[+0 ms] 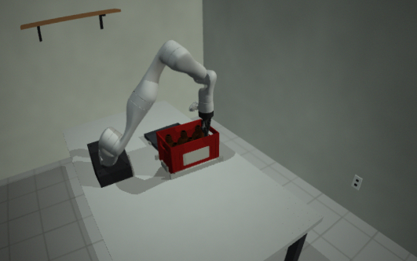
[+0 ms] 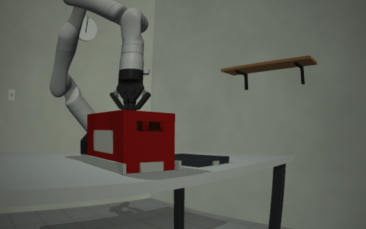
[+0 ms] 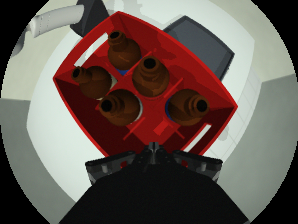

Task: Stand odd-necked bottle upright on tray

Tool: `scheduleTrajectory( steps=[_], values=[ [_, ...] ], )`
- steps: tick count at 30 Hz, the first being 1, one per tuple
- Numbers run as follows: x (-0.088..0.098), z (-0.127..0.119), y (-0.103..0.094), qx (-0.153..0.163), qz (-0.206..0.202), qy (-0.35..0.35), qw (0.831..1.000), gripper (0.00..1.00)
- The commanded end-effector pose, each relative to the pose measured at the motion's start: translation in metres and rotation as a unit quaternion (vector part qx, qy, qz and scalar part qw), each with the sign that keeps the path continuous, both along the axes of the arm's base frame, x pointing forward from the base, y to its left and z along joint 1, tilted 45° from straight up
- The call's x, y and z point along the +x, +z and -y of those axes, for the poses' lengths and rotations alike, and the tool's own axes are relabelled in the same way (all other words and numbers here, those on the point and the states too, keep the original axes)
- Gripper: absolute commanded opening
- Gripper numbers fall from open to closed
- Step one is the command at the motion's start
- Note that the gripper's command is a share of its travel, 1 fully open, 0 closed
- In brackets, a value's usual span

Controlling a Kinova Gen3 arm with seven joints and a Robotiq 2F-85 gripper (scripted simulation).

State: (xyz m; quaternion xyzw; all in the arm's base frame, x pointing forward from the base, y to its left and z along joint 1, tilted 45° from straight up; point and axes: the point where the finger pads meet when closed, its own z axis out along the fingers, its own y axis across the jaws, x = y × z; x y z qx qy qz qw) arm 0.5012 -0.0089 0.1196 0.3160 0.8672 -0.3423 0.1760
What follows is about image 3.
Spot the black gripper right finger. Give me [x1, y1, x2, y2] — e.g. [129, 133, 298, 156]
[154, 142, 223, 183]

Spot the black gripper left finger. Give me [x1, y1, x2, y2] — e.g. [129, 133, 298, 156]
[85, 142, 154, 185]

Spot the red crate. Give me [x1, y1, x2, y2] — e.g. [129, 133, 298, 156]
[52, 11, 238, 157]

